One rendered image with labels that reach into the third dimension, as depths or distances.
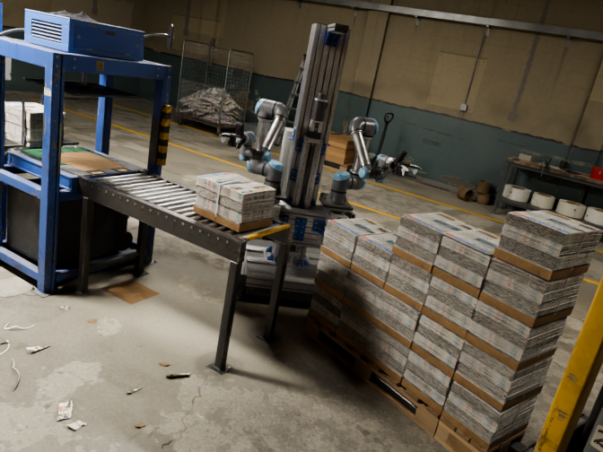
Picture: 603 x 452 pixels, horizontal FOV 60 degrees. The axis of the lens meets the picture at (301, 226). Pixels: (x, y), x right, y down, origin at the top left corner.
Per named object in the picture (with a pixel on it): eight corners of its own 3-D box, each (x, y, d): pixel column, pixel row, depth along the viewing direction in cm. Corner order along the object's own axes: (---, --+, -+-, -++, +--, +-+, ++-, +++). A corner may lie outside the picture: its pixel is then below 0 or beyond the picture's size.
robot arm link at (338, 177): (327, 186, 388) (331, 169, 384) (342, 187, 396) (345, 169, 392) (336, 192, 379) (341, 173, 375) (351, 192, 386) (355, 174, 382)
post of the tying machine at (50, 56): (56, 291, 351) (66, 54, 305) (43, 295, 344) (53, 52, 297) (48, 287, 355) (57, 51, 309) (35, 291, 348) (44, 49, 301)
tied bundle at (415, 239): (432, 247, 321) (441, 212, 314) (471, 267, 300) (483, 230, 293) (390, 253, 298) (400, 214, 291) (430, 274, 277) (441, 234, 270)
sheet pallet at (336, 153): (364, 169, 1000) (371, 140, 983) (345, 173, 930) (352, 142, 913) (311, 154, 1053) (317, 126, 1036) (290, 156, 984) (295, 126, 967)
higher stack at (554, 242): (473, 417, 304) (545, 208, 265) (519, 451, 282) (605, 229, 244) (432, 437, 280) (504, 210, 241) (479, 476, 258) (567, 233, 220)
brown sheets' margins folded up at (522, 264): (480, 397, 299) (534, 241, 270) (527, 429, 278) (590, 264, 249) (439, 415, 276) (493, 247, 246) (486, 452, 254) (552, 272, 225)
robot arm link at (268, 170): (277, 182, 372) (281, 164, 368) (260, 178, 375) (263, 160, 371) (284, 179, 383) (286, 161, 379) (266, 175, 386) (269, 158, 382)
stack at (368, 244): (343, 321, 388) (368, 216, 363) (474, 418, 304) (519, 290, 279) (302, 330, 364) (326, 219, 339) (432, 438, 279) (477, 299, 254)
